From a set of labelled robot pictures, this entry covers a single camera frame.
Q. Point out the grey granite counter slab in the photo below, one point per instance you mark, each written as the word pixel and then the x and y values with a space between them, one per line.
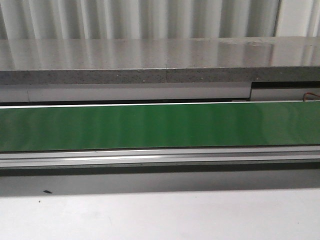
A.
pixel 159 61

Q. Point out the green conveyor belt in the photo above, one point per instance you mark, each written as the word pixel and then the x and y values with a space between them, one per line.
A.
pixel 93 127

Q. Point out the aluminium conveyor frame rail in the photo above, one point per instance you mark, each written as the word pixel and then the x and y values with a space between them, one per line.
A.
pixel 161 156

